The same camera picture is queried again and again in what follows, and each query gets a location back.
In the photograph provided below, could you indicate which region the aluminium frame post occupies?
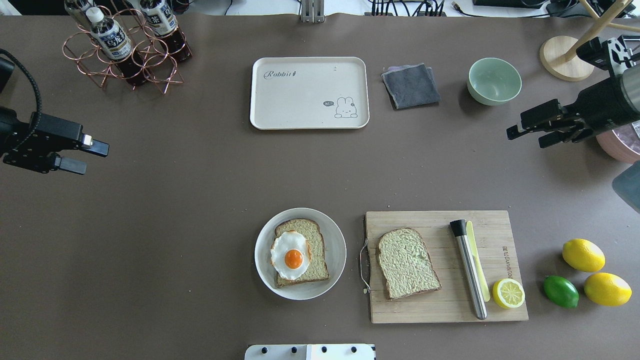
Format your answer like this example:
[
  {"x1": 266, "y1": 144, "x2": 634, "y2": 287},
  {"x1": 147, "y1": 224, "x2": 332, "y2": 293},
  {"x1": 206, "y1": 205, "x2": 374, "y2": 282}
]
[{"x1": 300, "y1": 0, "x2": 325, "y2": 24}]

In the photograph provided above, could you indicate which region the tea bottle back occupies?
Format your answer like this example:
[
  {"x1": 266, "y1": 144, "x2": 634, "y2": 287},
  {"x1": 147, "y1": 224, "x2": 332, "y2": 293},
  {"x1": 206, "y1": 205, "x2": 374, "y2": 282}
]
[{"x1": 63, "y1": 0, "x2": 96, "y2": 31}]

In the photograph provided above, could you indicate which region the tea bottle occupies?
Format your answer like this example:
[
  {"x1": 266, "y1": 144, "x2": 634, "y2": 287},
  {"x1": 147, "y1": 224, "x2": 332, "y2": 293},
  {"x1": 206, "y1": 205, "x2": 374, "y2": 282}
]
[
  {"x1": 86, "y1": 6, "x2": 147, "y2": 86},
  {"x1": 139, "y1": 0, "x2": 192, "y2": 63},
  {"x1": 63, "y1": 0, "x2": 96, "y2": 31}
]

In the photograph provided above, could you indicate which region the yellow plastic knife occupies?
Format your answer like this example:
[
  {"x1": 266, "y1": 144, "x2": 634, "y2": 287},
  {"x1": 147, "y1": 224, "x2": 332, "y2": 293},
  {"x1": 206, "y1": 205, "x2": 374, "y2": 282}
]
[{"x1": 465, "y1": 219, "x2": 491, "y2": 303}]

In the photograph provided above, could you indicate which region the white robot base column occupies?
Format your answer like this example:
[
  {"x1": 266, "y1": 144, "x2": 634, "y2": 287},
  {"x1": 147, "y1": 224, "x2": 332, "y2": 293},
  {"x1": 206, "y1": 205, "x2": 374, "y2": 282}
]
[{"x1": 244, "y1": 342, "x2": 377, "y2": 360}]

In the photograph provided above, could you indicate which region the plain bread slice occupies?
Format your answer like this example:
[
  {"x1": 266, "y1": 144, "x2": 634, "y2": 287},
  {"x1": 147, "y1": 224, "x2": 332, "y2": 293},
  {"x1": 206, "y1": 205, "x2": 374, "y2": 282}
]
[{"x1": 377, "y1": 227, "x2": 442, "y2": 300}]

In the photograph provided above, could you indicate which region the wooden cutting board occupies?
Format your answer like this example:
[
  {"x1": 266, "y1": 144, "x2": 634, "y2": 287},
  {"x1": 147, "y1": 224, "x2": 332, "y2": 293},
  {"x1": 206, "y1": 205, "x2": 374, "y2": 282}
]
[{"x1": 365, "y1": 210, "x2": 522, "y2": 324}]

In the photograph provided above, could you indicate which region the wooden mug tree stand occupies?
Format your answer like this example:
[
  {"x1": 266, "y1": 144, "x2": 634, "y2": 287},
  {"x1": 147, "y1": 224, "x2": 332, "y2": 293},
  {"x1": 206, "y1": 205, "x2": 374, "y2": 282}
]
[{"x1": 539, "y1": 0, "x2": 640, "y2": 82}]

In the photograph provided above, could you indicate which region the tea bottle middle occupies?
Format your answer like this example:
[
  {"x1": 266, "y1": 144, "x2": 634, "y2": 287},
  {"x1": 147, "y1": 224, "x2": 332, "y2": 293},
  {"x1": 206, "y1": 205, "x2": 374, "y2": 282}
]
[{"x1": 139, "y1": 0, "x2": 192, "y2": 63}]

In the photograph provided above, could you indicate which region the tea bottle front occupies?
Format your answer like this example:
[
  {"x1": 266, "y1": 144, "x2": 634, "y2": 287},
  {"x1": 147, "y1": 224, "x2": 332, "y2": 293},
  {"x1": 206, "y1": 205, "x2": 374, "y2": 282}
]
[{"x1": 86, "y1": 6, "x2": 147, "y2": 86}]

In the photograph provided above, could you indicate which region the green lime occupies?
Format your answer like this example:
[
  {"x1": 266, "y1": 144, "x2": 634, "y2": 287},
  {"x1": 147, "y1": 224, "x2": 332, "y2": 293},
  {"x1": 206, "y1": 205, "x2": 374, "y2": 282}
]
[{"x1": 542, "y1": 275, "x2": 579, "y2": 309}]

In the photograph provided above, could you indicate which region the fried egg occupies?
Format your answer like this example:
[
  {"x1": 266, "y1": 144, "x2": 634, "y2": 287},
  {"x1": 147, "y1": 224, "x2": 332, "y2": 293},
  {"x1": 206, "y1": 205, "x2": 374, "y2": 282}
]
[{"x1": 270, "y1": 230, "x2": 311, "y2": 281}]

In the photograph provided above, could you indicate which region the pink ice bowl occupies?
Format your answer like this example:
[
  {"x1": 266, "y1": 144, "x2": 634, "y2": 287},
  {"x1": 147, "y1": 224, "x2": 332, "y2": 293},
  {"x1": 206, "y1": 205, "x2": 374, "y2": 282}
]
[{"x1": 596, "y1": 121, "x2": 640, "y2": 164}]

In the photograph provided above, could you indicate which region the steel muddler black tip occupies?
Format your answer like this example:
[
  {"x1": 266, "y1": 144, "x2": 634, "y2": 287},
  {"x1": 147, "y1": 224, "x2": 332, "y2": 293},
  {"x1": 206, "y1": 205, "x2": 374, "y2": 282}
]
[{"x1": 449, "y1": 219, "x2": 489, "y2": 321}]

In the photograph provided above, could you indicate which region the half lemon slice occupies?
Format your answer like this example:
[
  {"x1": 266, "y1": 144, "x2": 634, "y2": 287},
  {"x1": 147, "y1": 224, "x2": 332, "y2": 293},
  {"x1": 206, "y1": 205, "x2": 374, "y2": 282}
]
[{"x1": 492, "y1": 278, "x2": 526, "y2": 309}]

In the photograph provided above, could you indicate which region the grey folded cloth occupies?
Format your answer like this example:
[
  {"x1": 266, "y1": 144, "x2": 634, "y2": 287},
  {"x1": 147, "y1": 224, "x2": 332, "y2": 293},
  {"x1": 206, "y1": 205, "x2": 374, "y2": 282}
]
[{"x1": 381, "y1": 63, "x2": 441, "y2": 110}]

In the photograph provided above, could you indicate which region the green bowl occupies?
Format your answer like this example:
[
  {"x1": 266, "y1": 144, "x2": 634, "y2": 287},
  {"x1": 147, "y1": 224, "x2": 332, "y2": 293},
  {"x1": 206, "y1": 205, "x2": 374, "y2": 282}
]
[{"x1": 466, "y1": 57, "x2": 522, "y2": 106}]

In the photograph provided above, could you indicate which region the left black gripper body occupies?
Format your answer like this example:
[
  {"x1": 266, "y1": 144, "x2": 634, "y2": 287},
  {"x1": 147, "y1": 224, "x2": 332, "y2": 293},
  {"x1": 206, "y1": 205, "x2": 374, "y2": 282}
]
[{"x1": 0, "y1": 107, "x2": 83, "y2": 174}]

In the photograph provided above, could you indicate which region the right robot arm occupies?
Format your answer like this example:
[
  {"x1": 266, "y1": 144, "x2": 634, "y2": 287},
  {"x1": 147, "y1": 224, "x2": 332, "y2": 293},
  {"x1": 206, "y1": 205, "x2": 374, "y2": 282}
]
[{"x1": 506, "y1": 64, "x2": 640, "y2": 149}]

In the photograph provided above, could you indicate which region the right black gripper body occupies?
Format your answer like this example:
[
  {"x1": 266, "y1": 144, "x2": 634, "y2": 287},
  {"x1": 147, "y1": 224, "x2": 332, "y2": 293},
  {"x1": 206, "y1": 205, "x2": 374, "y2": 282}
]
[{"x1": 519, "y1": 75, "x2": 640, "y2": 143}]

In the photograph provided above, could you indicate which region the cream rabbit tray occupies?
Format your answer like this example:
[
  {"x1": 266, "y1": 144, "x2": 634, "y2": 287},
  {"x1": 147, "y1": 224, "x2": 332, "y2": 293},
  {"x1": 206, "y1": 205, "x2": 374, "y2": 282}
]
[{"x1": 249, "y1": 56, "x2": 370, "y2": 130}]

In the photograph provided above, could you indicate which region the bread slice with egg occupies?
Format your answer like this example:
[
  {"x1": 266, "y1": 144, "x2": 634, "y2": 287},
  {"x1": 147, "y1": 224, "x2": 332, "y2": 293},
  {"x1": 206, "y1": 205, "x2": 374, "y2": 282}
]
[{"x1": 274, "y1": 218, "x2": 330, "y2": 288}]

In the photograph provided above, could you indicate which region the copper wire bottle rack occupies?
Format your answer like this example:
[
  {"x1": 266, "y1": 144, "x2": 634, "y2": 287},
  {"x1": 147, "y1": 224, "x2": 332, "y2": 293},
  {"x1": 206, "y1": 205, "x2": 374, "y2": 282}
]
[{"x1": 62, "y1": 0, "x2": 193, "y2": 94}]

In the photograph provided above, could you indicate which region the yellow lemon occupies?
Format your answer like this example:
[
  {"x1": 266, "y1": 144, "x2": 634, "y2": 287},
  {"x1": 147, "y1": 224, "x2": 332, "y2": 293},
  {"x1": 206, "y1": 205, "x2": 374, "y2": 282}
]
[
  {"x1": 562, "y1": 238, "x2": 606, "y2": 272},
  {"x1": 583, "y1": 272, "x2": 633, "y2": 306}
]

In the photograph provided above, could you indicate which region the white round plate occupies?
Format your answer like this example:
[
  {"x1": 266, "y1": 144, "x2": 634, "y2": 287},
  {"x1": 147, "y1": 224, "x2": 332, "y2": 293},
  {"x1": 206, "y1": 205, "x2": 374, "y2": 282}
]
[{"x1": 254, "y1": 207, "x2": 346, "y2": 300}]

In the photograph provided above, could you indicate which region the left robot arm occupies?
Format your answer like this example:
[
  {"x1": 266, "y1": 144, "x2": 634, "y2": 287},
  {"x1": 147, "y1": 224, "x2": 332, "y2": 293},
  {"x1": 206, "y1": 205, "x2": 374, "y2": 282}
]
[{"x1": 0, "y1": 48, "x2": 109, "y2": 175}]

